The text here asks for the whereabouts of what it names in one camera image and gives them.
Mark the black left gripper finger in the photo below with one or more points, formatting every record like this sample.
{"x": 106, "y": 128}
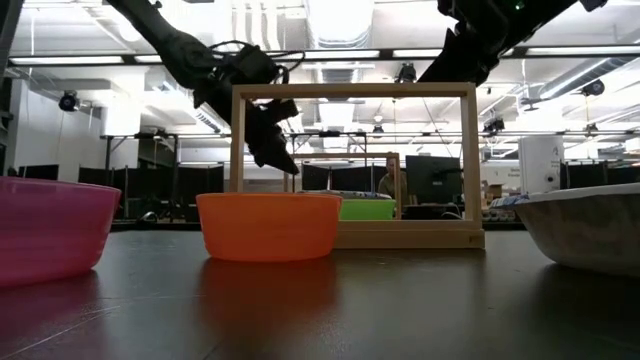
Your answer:
{"x": 272, "y": 150}
{"x": 281, "y": 110}

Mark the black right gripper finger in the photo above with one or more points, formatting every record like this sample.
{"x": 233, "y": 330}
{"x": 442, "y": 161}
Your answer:
{"x": 450, "y": 55}
{"x": 480, "y": 72}

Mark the large wooden shelf frame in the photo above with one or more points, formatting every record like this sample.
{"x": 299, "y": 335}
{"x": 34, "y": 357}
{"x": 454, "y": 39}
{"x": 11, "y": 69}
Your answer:
{"x": 350, "y": 90}

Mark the orange plastic bowl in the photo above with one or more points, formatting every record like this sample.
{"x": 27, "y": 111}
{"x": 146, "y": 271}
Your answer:
{"x": 270, "y": 227}

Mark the green plastic bowl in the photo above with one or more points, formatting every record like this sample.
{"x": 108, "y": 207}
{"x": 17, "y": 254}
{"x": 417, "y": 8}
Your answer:
{"x": 367, "y": 210}

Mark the large white patterned paper bowl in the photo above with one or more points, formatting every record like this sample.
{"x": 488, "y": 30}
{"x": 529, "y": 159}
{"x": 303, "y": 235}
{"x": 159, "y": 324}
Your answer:
{"x": 590, "y": 227}

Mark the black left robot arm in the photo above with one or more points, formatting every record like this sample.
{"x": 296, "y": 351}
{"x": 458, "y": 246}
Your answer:
{"x": 170, "y": 40}

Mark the black partition panels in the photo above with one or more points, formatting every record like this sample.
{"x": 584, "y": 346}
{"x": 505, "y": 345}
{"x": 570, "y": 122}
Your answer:
{"x": 600, "y": 175}
{"x": 165, "y": 190}

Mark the black computer monitor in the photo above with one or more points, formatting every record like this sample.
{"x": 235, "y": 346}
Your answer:
{"x": 432, "y": 177}

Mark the cardboard box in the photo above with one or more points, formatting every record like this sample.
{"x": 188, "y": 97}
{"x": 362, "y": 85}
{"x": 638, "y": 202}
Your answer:
{"x": 495, "y": 190}

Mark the person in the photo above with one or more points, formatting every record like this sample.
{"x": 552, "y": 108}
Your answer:
{"x": 387, "y": 182}

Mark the pink plastic bowl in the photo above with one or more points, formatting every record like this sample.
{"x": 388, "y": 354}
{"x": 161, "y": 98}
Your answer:
{"x": 50, "y": 230}

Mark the black ceiling camera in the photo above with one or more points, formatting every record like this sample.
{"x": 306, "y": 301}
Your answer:
{"x": 68, "y": 100}
{"x": 407, "y": 74}
{"x": 593, "y": 87}

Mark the black overhead frame beam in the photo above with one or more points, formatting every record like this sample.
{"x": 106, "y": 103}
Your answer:
{"x": 350, "y": 53}

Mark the white pillar with camera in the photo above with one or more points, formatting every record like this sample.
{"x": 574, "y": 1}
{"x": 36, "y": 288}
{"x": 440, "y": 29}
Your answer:
{"x": 540, "y": 165}

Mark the small wooden shelf frame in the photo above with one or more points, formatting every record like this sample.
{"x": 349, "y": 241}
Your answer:
{"x": 397, "y": 175}

